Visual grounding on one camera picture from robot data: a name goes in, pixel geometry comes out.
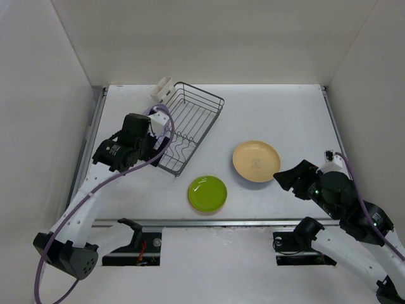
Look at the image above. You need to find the orange plate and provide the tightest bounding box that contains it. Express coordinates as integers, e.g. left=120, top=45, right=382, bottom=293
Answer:
left=193, top=208, right=221, bottom=216

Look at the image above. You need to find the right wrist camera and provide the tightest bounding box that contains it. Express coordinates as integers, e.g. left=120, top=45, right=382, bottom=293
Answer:
left=320, top=150, right=344, bottom=174

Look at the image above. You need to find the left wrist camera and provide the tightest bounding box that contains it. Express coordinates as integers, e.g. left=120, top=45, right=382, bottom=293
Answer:
left=148, top=111, right=169, bottom=137

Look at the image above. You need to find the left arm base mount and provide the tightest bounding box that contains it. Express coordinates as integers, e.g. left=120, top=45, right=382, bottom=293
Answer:
left=102, top=230, right=162, bottom=267

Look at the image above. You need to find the green plate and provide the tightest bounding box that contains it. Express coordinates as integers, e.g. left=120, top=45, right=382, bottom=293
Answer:
left=187, top=175, right=228, bottom=211

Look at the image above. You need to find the light purple plate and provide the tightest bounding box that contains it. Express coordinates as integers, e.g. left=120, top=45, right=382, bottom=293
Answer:
left=240, top=180, right=270, bottom=190

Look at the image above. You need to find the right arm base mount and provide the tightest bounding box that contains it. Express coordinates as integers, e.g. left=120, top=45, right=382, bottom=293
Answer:
left=272, top=231, right=337, bottom=267

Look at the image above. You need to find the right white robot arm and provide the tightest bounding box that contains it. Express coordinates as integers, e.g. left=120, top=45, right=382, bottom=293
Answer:
left=274, top=160, right=404, bottom=303

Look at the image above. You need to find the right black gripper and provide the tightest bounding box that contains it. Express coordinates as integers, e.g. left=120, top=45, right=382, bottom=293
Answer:
left=273, top=158, right=339, bottom=219

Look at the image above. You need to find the yellow plate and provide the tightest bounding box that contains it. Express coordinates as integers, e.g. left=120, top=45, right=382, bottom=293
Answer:
left=232, top=141, right=281, bottom=183

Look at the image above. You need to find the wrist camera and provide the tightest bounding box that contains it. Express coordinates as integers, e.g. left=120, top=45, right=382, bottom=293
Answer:
left=320, top=150, right=344, bottom=174
left=148, top=111, right=169, bottom=137

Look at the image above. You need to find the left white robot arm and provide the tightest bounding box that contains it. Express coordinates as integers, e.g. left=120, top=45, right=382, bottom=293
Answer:
left=33, top=111, right=169, bottom=281

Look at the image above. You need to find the grey wire dish rack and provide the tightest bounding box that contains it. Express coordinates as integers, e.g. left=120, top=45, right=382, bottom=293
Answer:
left=158, top=82, right=225, bottom=177

